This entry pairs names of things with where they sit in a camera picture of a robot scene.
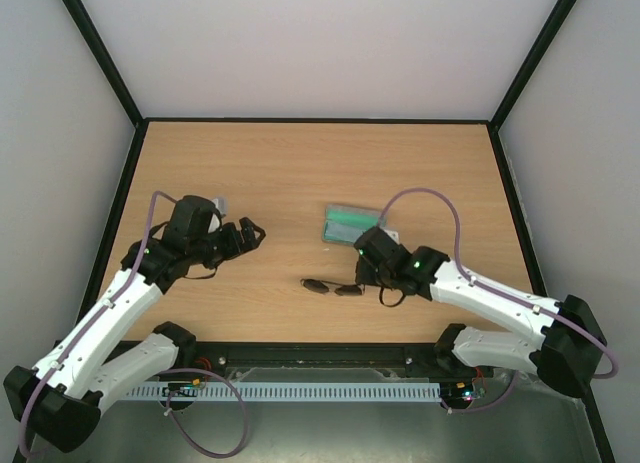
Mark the grey metal panel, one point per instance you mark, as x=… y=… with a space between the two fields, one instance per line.
x=528 y=425

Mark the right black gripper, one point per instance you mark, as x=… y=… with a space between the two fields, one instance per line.
x=364 y=274

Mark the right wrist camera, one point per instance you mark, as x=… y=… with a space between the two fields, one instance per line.
x=393 y=234

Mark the dark round sunglasses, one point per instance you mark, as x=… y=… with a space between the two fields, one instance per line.
x=324 y=287

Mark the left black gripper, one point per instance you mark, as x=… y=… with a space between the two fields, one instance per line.
x=235 y=246

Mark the blue cleaning cloth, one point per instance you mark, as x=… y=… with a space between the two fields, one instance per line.
x=339 y=233

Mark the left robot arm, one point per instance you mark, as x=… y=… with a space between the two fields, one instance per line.
x=63 y=396

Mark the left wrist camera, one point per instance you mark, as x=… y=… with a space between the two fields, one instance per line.
x=221 y=210

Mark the blue slotted cable duct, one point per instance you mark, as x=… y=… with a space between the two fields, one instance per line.
x=289 y=392

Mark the grey glasses case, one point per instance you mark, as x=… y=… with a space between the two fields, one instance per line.
x=354 y=216

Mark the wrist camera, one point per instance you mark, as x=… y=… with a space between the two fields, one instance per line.
x=393 y=234
x=221 y=210

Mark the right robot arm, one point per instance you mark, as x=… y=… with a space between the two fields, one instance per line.
x=559 y=341

